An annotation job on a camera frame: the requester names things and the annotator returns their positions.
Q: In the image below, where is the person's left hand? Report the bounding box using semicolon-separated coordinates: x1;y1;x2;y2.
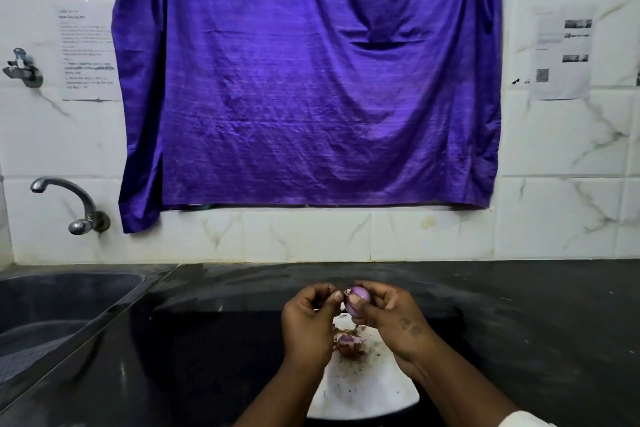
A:
280;283;346;368

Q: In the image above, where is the person's right hand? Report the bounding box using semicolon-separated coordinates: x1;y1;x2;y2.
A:
349;281;437;373

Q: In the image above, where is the small purple onion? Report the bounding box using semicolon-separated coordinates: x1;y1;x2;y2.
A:
344;286;373;319

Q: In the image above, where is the person's right forearm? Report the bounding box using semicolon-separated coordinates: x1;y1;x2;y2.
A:
400;344;522;427

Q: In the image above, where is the person's left forearm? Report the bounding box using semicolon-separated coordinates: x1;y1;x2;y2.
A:
232;358;327;427

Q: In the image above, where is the pile of onion peels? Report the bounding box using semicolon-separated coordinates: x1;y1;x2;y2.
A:
333;327;369;360

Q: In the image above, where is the white round plate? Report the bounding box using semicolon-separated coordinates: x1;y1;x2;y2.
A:
306;312;421;421

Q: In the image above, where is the white sleeve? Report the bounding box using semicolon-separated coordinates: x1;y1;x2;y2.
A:
497;410;559;427

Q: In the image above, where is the purple hanging cloth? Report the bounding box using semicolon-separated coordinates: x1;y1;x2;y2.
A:
111;0;503;234

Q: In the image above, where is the chrome sink faucet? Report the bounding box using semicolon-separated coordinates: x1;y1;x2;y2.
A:
29;176;112;236

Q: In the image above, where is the steel kitchen sink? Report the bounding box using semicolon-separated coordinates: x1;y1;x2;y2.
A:
0;264;179;413

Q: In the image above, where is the white sheet with pictures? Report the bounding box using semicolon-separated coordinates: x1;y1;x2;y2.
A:
529;8;597;101

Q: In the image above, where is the white printed instruction sheet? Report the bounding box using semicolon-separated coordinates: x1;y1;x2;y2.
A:
55;3;123;102

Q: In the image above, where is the metal wall valve tap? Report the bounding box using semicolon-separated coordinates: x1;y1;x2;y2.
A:
2;47;45;89

